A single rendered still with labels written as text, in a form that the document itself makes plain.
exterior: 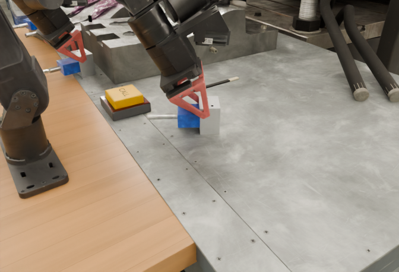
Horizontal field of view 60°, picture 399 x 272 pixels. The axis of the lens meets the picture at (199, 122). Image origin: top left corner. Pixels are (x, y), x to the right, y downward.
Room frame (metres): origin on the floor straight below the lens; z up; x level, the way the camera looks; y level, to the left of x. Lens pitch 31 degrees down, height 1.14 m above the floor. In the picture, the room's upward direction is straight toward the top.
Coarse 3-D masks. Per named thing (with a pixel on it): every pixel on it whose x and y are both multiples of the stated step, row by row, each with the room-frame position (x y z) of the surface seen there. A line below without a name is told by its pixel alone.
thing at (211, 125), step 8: (200, 96) 0.58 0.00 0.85; (208, 96) 0.58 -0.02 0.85; (216, 96) 0.58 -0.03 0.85; (192, 104) 0.57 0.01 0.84; (200, 104) 0.55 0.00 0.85; (208, 104) 0.55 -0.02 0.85; (216, 104) 0.55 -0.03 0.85; (184, 112) 0.54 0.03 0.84; (216, 112) 0.53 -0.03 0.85; (184, 120) 0.53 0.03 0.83; (192, 120) 0.53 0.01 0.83; (200, 120) 0.53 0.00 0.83; (208, 120) 0.53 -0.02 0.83; (216, 120) 0.53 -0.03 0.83; (200, 128) 0.53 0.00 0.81; (208, 128) 0.53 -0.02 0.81; (216, 128) 0.53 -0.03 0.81
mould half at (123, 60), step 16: (224, 16) 0.91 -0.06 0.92; (240, 16) 0.94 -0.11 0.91; (96, 32) 0.87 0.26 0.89; (112, 32) 0.87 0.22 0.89; (240, 32) 0.94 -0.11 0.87; (256, 32) 0.98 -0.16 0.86; (272, 32) 1.00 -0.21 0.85; (96, 48) 0.86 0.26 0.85; (112, 48) 0.75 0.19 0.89; (128, 48) 0.77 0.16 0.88; (144, 48) 0.79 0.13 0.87; (208, 48) 0.88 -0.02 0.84; (224, 48) 0.91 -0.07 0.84; (240, 48) 0.94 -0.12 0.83; (256, 48) 0.97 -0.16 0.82; (272, 48) 1.00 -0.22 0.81; (96, 64) 0.88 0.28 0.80; (112, 64) 0.75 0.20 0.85; (128, 64) 0.77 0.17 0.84; (144, 64) 0.79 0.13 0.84; (112, 80) 0.76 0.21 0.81; (128, 80) 0.77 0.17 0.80
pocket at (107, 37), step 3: (111, 33) 0.87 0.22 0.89; (114, 33) 0.86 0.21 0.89; (96, 36) 0.84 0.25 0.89; (99, 36) 0.85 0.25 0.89; (102, 36) 0.85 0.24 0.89; (105, 36) 0.86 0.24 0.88; (108, 36) 0.86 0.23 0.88; (111, 36) 0.86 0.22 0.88; (114, 36) 0.87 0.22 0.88; (117, 36) 0.85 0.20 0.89; (99, 39) 0.85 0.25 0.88; (102, 39) 0.85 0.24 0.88; (105, 39) 0.86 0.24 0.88; (108, 39) 0.86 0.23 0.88; (111, 39) 0.86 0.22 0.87; (99, 42) 0.84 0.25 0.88; (102, 45) 0.81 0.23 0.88
